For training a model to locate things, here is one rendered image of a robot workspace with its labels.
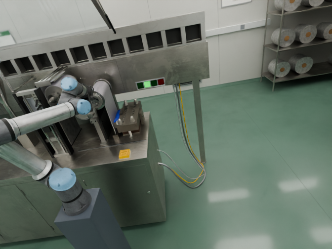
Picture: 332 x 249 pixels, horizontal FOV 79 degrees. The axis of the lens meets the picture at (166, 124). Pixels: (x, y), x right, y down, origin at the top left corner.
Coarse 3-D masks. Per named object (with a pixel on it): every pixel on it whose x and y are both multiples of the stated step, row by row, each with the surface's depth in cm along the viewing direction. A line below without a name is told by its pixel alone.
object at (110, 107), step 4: (112, 96) 168; (108, 100) 156; (112, 100) 166; (108, 104) 154; (112, 104) 164; (108, 108) 153; (112, 108) 163; (116, 108) 174; (108, 112) 151; (112, 112) 161; (116, 112) 172; (112, 116) 159; (112, 120) 158; (112, 124) 156
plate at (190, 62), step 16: (176, 48) 159; (192, 48) 159; (96, 64) 163; (112, 64) 164; (128, 64) 164; (144, 64) 165; (160, 64) 165; (176, 64) 166; (192, 64) 166; (208, 64) 167; (16, 80) 167; (32, 80) 168; (80, 80) 170; (112, 80) 171; (128, 80) 171; (144, 80) 172; (176, 80) 173; (192, 80) 173
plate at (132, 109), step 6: (132, 102) 184; (138, 102) 182; (126, 108) 177; (132, 108) 174; (138, 108) 172; (126, 114) 166; (132, 114) 165; (138, 114) 165; (126, 120) 158; (138, 120) 160; (120, 126) 153; (126, 126) 153; (132, 126) 153; (138, 126) 156
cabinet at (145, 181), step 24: (120, 168) 145; (144, 168) 146; (0, 192) 153; (24, 192) 154; (48, 192) 155; (120, 192) 158; (144, 192) 159; (0, 216) 168; (24, 216) 170; (48, 216) 171; (120, 216) 175; (144, 216) 176; (0, 240) 187; (24, 240) 189
